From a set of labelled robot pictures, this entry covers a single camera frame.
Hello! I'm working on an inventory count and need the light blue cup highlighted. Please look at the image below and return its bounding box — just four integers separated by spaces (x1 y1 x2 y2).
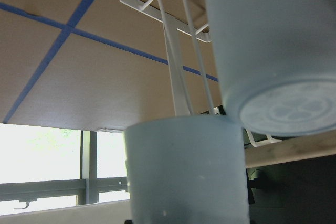
124 115 250 223
205 0 335 136

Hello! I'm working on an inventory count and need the white wire cup rack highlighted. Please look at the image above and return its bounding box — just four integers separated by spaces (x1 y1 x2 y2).
118 0 336 168

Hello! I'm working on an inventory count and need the light blue cup front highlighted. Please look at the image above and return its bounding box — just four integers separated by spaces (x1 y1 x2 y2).
205 0 335 136

